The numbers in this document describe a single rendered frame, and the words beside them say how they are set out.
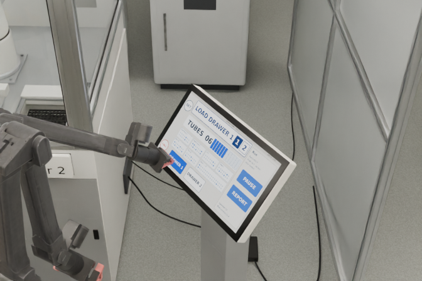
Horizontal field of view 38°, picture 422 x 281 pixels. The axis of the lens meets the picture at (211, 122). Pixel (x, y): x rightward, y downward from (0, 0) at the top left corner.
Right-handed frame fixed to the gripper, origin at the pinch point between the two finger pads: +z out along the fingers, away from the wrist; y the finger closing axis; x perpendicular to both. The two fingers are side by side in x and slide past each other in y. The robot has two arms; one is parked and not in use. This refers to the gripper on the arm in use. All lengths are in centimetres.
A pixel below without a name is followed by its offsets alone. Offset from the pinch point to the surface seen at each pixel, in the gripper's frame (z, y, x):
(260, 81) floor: 184, 127, -21
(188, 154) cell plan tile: 2.4, -2.9, -5.4
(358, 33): 73, 11, -75
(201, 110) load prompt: 2.4, 2.9, -20.3
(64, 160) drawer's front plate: -13.2, 33.9, 25.0
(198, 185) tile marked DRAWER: 2.5, -13.9, 0.3
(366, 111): 74, -13, -49
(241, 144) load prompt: 2.6, -19.4, -20.4
